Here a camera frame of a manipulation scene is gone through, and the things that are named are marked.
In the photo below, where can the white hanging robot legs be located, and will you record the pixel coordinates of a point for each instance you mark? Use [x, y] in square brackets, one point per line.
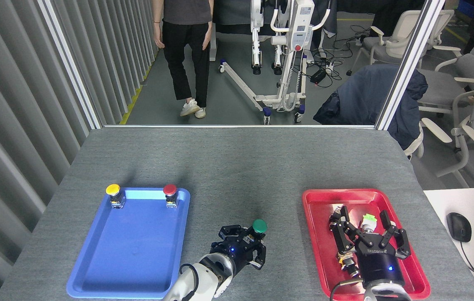
[256, 42]

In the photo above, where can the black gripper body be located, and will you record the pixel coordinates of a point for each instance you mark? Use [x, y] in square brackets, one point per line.
[379, 263]
[236, 253]

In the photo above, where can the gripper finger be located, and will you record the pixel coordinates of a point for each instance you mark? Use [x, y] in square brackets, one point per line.
[347, 234]
[400, 241]
[260, 257]
[230, 232]

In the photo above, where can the silver table rail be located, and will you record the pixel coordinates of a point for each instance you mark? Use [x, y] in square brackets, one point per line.
[241, 126]

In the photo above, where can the red plastic tray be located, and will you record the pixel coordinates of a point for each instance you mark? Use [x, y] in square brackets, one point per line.
[320, 251]

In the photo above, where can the black power adapter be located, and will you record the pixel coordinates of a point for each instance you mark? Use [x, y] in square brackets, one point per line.
[318, 75]

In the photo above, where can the blue crate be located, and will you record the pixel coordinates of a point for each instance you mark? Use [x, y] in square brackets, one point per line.
[467, 7]

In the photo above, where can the dark blue jacket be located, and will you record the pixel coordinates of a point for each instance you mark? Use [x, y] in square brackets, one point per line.
[366, 96]

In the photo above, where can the dark cloth covered table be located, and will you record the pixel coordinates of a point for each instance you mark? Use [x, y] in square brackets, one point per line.
[232, 12]

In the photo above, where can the white office chair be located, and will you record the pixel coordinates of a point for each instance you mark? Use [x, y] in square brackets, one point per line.
[404, 25]

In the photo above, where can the black computer mouse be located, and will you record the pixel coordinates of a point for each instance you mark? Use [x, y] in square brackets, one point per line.
[458, 228]

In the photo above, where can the blue plastic tray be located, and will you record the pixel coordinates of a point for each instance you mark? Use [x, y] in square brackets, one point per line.
[132, 251]

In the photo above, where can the green white knob switch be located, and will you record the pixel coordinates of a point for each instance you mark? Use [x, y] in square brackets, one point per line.
[369, 220]

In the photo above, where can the red push button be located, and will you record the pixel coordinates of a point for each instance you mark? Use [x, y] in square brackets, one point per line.
[170, 190]

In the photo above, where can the person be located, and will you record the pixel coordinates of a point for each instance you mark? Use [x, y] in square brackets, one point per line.
[186, 42]

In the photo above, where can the yellow push button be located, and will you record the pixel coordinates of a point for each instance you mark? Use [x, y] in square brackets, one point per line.
[113, 189]

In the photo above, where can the silver post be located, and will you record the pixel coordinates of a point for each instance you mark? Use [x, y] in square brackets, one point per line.
[409, 62]

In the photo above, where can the white power strip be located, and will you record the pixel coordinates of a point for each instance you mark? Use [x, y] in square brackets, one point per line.
[326, 63]

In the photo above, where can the white stand on wheels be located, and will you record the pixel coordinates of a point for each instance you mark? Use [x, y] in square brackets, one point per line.
[301, 25]

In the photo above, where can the green push button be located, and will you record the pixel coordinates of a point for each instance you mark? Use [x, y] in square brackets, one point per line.
[259, 226]

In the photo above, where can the white chair under jacket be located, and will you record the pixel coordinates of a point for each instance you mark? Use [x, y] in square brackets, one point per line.
[417, 144]

